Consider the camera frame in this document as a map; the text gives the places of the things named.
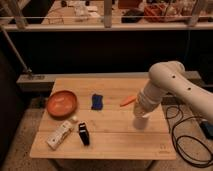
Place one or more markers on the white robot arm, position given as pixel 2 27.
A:
pixel 168 77

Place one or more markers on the blue cloth piece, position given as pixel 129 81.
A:
pixel 97 103

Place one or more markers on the metal railing frame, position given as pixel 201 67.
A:
pixel 174 16

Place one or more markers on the white carton bottle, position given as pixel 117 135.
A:
pixel 58 136

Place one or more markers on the orange wooden bowl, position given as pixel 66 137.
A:
pixel 61 104

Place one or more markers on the orange carrot toy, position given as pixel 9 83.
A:
pixel 127 100

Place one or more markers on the grey diagonal pole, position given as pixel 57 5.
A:
pixel 26 69

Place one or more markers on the black power adapter box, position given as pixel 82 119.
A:
pixel 207 129

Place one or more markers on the white ceramic cup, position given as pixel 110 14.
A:
pixel 140 123

